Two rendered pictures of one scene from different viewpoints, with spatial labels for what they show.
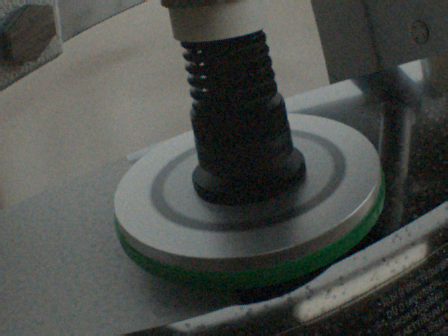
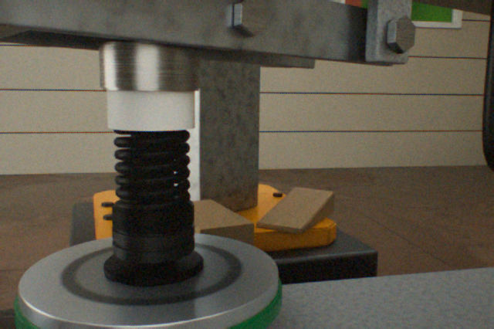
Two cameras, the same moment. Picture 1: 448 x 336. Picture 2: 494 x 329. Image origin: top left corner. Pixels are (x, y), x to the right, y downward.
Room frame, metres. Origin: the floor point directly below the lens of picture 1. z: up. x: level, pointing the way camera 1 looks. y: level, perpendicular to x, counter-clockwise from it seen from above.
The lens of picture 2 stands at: (0.88, 0.07, 1.06)
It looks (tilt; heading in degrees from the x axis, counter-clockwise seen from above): 9 degrees down; 181
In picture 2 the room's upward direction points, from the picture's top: 1 degrees clockwise
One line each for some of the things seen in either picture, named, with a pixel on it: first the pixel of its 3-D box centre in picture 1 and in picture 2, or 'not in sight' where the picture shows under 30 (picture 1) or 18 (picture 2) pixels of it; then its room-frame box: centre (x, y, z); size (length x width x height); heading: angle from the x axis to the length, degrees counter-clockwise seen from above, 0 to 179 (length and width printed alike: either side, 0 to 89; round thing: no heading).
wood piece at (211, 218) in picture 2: not in sight; (206, 225); (-0.02, -0.03, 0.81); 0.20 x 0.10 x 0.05; 28
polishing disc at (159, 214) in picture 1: (251, 181); (154, 274); (0.47, -0.02, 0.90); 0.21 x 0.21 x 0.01
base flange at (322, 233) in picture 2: not in sight; (202, 212); (-0.27, -0.07, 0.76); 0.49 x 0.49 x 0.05; 20
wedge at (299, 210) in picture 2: not in sight; (297, 208); (-0.17, 0.15, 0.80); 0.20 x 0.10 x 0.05; 154
